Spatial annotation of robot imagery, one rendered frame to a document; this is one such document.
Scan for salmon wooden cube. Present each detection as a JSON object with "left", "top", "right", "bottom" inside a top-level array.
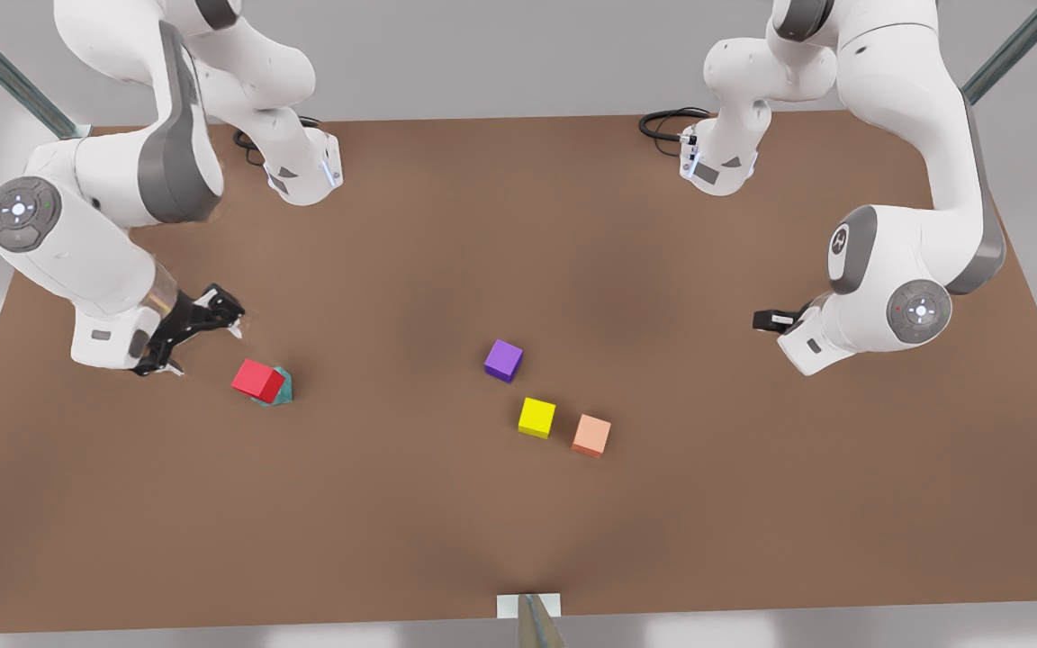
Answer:
[{"left": 572, "top": 413, "right": 612, "bottom": 459}]

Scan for yellow wooden cube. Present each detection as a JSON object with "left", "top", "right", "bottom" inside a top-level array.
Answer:
[{"left": 518, "top": 397, "right": 557, "bottom": 440}]

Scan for red wooden cube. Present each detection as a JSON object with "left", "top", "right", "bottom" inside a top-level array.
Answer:
[{"left": 231, "top": 359, "right": 286, "bottom": 403}]

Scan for silver frame post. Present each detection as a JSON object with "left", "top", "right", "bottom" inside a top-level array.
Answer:
[
  {"left": 0, "top": 7, "right": 93, "bottom": 140},
  {"left": 496, "top": 592, "right": 566, "bottom": 648},
  {"left": 961, "top": 0, "right": 1037, "bottom": 106}
]

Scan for purple wooden cube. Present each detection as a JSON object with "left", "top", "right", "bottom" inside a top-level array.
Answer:
[{"left": 484, "top": 339, "right": 524, "bottom": 383}]

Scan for black cable loop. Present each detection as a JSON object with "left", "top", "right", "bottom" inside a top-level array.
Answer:
[
  {"left": 638, "top": 108, "right": 714, "bottom": 145},
  {"left": 232, "top": 115, "right": 321, "bottom": 168}
]

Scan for teal wooden cube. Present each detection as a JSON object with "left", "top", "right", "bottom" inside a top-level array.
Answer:
[{"left": 252, "top": 366, "right": 294, "bottom": 408}]

